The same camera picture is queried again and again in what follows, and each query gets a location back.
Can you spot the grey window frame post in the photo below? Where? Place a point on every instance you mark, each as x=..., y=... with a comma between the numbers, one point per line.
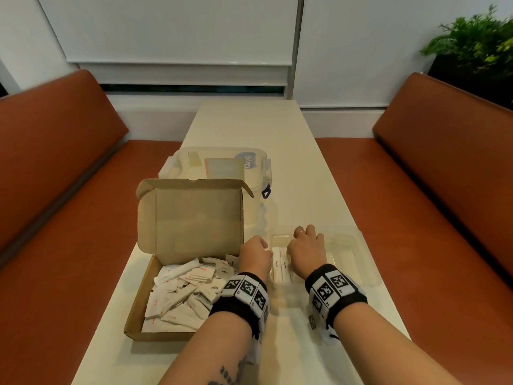
x=299, y=28

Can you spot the clear compartment tray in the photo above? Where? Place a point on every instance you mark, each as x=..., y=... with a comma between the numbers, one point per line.
x=348, y=252

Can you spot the green leafy plant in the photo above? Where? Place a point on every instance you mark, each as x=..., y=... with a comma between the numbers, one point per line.
x=477, y=44

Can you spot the brown cardboard box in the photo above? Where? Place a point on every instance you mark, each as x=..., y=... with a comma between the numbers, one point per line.
x=192, y=216

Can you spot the clear lidded plastic container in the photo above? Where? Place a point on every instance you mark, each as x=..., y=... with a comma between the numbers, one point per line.
x=220, y=164

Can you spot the person's right hand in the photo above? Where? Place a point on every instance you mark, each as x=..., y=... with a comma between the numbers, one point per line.
x=308, y=250

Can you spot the orange leather bench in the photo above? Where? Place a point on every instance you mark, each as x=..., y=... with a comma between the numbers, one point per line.
x=441, y=196
x=56, y=196

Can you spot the white roller blind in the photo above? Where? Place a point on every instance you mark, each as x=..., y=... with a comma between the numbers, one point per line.
x=172, y=28

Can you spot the person's right forearm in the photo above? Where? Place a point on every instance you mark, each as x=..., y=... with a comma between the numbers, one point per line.
x=388, y=352

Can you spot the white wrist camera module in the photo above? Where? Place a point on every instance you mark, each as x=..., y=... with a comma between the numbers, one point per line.
x=324, y=330
x=255, y=348

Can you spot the black planter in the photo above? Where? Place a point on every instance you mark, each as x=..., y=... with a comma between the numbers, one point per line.
x=477, y=82

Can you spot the person's left forearm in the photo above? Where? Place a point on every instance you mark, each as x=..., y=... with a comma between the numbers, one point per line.
x=212, y=352

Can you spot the person's left hand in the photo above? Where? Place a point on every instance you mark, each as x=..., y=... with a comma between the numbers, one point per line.
x=254, y=258

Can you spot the pile of white sachets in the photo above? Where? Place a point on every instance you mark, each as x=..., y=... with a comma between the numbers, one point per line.
x=180, y=296

